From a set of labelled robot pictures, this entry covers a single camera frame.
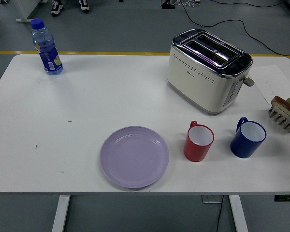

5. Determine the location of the thin black floor cable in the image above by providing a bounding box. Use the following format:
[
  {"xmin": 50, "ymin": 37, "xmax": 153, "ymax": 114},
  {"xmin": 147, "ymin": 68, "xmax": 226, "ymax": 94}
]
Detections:
[{"xmin": 209, "ymin": 0, "xmax": 287, "ymax": 7}]

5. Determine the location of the bread slice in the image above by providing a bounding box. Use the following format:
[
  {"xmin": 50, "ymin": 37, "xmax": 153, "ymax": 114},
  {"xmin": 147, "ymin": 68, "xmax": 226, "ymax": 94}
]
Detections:
[{"xmin": 270, "ymin": 95, "xmax": 290, "ymax": 117}]

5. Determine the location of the white desk foot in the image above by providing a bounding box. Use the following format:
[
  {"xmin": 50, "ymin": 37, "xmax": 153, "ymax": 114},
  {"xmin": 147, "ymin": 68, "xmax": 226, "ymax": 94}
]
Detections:
[{"xmin": 15, "ymin": 0, "xmax": 49, "ymax": 23}]

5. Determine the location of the purple plate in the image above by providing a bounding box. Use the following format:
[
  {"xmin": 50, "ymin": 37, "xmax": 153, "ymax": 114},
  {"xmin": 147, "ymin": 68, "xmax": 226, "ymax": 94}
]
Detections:
[{"xmin": 100, "ymin": 125, "xmax": 170, "ymax": 189}]

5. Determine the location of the person's black white shoe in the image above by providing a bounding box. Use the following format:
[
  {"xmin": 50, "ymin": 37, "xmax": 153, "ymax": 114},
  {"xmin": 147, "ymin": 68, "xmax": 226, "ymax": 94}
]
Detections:
[
  {"xmin": 78, "ymin": 0, "xmax": 90, "ymax": 12},
  {"xmin": 50, "ymin": 0, "xmax": 64, "ymax": 15}
]

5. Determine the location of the clear plastic bracket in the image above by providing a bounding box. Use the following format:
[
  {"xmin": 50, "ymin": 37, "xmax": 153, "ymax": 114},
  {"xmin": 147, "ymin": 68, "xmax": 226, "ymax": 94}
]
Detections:
[{"xmin": 201, "ymin": 195, "xmax": 223, "ymax": 204}]

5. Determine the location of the long black floor cable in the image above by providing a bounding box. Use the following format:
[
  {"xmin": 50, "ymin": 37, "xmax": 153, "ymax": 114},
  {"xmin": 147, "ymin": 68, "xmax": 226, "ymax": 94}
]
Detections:
[{"xmin": 181, "ymin": 0, "xmax": 290, "ymax": 58}]

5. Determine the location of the blue water bottle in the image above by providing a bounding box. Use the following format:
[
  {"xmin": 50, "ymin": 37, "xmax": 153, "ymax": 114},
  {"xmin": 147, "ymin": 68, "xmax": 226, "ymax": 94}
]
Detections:
[{"xmin": 30, "ymin": 18, "xmax": 64, "ymax": 76}]

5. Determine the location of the blue mug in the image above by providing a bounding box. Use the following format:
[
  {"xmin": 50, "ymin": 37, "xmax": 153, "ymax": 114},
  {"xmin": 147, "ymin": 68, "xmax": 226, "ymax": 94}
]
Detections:
[{"xmin": 230, "ymin": 117, "xmax": 267, "ymax": 159}]

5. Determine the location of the metal toast rack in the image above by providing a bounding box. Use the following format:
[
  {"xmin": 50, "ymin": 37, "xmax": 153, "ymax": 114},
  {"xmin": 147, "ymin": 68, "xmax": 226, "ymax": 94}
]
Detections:
[{"xmin": 268, "ymin": 103, "xmax": 290, "ymax": 134}]

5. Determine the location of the white table leg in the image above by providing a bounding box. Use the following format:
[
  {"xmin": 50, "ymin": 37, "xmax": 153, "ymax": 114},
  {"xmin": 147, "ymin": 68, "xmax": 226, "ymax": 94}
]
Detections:
[
  {"xmin": 51, "ymin": 195, "xmax": 71, "ymax": 232},
  {"xmin": 228, "ymin": 195, "xmax": 249, "ymax": 232}
]

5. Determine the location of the black power strip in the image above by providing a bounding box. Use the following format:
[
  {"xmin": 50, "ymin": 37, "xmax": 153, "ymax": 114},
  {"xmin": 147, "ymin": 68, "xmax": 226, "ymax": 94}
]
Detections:
[{"xmin": 160, "ymin": 0, "xmax": 176, "ymax": 10}]

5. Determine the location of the white paper sheet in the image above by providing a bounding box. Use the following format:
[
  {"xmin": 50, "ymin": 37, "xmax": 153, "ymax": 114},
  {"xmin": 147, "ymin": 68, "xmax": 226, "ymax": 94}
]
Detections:
[{"xmin": 247, "ymin": 64, "xmax": 290, "ymax": 105}]

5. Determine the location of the red mug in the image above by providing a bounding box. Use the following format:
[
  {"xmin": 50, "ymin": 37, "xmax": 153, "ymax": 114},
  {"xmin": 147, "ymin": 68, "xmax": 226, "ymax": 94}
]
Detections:
[{"xmin": 183, "ymin": 120, "xmax": 215, "ymax": 163}]

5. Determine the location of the white cable bundle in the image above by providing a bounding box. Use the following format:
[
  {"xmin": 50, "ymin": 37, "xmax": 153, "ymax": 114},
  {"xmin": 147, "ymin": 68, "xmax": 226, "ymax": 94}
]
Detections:
[{"xmin": 181, "ymin": 0, "xmax": 201, "ymax": 8}]

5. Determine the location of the cream and chrome toaster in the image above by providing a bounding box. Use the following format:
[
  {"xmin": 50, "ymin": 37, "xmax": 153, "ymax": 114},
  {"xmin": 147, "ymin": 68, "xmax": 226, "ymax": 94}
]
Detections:
[{"xmin": 166, "ymin": 28, "xmax": 256, "ymax": 116}]

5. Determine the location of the black cable under table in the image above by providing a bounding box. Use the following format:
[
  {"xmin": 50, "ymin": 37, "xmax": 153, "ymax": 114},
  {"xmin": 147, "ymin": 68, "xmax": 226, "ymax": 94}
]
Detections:
[{"xmin": 216, "ymin": 195, "xmax": 224, "ymax": 232}]

